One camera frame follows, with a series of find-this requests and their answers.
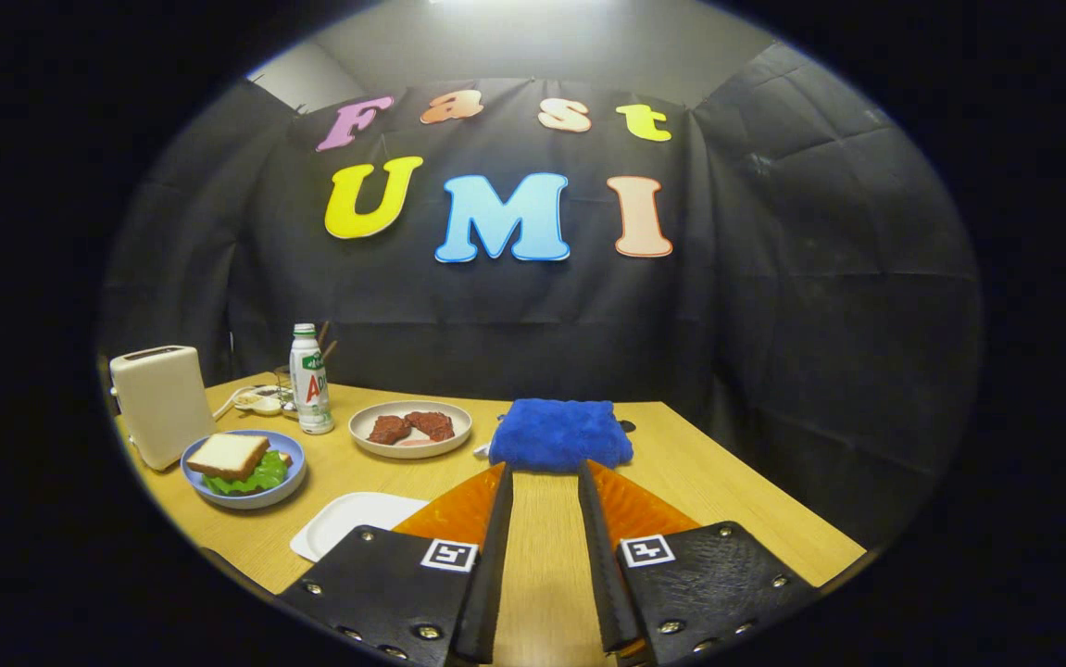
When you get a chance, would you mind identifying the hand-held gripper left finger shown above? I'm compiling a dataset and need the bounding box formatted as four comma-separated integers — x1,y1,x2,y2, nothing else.
275,462,514,666

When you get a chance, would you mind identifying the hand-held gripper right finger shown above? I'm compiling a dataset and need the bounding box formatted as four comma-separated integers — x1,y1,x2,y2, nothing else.
577,459,821,666

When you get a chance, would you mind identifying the green lettuce leaf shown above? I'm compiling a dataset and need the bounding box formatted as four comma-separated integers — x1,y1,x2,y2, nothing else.
202,451,290,497

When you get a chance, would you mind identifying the plain toast bread slice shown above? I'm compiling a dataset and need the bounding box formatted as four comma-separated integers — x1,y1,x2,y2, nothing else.
186,433,271,482

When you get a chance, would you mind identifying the blue folded towel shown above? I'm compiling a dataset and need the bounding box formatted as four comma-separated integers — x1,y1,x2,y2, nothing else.
488,398,634,472

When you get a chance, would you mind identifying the white flat plate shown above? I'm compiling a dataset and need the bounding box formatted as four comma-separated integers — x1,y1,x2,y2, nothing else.
290,492,430,563

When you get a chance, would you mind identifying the beige plate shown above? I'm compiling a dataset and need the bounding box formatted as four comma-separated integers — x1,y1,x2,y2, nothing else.
348,400,473,459

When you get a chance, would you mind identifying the blue plate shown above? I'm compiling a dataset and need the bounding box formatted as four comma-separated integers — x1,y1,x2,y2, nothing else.
181,430,307,510

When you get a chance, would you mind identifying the black backdrop cloth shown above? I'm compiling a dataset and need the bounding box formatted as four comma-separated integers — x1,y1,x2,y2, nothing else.
99,42,985,547

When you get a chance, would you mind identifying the white milk bottle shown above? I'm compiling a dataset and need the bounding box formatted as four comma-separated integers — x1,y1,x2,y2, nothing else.
289,323,334,435

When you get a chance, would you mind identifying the white divided bean dish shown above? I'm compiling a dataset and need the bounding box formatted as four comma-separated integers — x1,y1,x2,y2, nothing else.
232,384,293,415

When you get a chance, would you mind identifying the white toaster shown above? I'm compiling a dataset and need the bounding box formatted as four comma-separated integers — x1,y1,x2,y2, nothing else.
109,346,217,472

